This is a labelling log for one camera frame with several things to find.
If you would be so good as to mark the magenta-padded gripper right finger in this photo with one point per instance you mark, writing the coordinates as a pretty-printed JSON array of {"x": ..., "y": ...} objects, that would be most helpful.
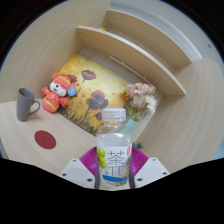
[{"x": 150, "y": 171}]

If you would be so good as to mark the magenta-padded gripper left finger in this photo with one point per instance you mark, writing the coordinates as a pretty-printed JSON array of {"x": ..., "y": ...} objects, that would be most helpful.
[{"x": 76, "y": 172}]

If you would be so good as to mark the clear plastic drink bottle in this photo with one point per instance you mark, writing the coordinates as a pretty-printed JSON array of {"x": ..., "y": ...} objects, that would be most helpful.
[{"x": 114, "y": 150}]

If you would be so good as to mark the flat round red coaster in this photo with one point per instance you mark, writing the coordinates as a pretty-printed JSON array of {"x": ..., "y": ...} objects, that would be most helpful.
[{"x": 45, "y": 139}]

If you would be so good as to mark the light teal faceted vase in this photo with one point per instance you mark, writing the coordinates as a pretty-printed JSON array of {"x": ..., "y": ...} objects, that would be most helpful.
[{"x": 130, "y": 125}]

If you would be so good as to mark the pink and white flower bouquet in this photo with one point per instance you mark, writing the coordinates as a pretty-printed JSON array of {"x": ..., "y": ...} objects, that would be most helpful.
[{"x": 141, "y": 96}]

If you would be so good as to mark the red and white plush toy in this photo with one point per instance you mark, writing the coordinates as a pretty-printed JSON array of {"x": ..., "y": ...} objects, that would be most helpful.
[{"x": 56, "y": 93}]

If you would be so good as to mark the grey ceramic mug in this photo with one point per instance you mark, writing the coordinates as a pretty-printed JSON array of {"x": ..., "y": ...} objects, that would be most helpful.
[{"x": 24, "y": 105}]

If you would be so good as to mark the yellow poppy flower painting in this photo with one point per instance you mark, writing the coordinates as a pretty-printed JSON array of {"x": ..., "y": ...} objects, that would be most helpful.
[{"x": 96, "y": 86}]

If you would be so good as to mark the white light bar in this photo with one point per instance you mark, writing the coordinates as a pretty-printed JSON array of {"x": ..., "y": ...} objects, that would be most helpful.
[{"x": 130, "y": 69}]

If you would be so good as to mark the light wooden shelf unit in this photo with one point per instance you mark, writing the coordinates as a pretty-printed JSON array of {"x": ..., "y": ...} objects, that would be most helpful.
[{"x": 133, "y": 53}]

